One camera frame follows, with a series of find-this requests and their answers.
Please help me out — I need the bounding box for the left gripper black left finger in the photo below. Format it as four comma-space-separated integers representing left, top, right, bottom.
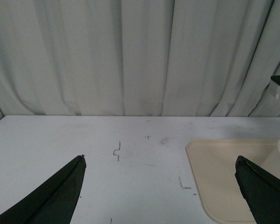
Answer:
0, 155, 86, 224

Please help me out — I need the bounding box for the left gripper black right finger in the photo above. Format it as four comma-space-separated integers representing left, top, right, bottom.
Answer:
235, 155, 280, 224

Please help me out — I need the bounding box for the cream plastic tray plate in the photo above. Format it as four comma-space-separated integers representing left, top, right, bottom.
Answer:
186, 139, 280, 224

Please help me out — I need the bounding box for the white pleated curtain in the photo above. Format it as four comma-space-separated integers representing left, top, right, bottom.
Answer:
0, 0, 280, 119

